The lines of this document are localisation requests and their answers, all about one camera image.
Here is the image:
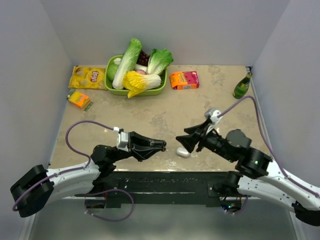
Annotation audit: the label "green napa cabbage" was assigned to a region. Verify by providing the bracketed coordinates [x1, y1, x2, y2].
[112, 38, 143, 90]

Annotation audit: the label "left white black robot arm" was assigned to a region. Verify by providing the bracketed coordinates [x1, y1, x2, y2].
[10, 131, 167, 218]

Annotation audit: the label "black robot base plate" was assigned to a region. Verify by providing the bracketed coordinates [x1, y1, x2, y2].
[74, 171, 243, 209]

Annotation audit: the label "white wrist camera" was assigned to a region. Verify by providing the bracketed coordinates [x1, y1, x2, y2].
[112, 127, 129, 153]
[204, 107, 221, 134]

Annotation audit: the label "pink onion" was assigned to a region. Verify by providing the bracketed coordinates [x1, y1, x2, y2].
[136, 69, 146, 75]

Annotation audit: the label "orange pink snack box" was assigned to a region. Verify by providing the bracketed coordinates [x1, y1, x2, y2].
[170, 71, 200, 90]

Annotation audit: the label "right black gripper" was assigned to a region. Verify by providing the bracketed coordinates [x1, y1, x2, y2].
[175, 119, 235, 162]

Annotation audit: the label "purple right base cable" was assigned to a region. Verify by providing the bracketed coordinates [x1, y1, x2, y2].
[223, 194, 251, 216]

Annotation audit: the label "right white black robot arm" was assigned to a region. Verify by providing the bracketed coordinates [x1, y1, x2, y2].
[176, 120, 320, 227]

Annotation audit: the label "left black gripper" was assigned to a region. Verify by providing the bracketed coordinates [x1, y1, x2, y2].
[109, 131, 163, 163]

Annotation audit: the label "yellow Lays chips bag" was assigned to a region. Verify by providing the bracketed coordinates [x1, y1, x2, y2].
[68, 66, 107, 90]

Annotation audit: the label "black earbud charging case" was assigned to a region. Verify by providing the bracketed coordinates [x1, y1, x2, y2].
[149, 139, 167, 152]

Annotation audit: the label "dark red grapes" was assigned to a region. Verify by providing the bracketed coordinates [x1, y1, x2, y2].
[136, 50, 150, 67]

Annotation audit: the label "orange yellow sponge pack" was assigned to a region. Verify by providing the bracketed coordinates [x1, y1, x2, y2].
[66, 89, 94, 111]

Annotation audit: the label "round green cabbage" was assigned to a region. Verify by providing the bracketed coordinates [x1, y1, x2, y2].
[106, 63, 119, 82]

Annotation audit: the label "green leaf lettuce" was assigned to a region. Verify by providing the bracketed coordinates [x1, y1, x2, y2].
[146, 48, 174, 75]

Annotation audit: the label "yellow napa cabbage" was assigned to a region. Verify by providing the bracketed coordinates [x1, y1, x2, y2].
[123, 71, 161, 98]

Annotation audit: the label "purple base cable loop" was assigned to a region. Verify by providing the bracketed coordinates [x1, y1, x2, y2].
[84, 189, 135, 223]

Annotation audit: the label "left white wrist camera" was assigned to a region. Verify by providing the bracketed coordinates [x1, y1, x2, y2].
[112, 127, 129, 153]

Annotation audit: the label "white radish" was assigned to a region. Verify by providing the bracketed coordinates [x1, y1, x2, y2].
[113, 57, 147, 73]

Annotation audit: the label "green plastic basin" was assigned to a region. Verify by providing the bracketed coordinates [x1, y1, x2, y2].
[104, 57, 167, 98]

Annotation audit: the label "green glass bottle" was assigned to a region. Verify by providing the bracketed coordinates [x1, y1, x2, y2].
[233, 72, 252, 99]

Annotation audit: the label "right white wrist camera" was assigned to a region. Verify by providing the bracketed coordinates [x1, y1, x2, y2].
[204, 107, 221, 134]

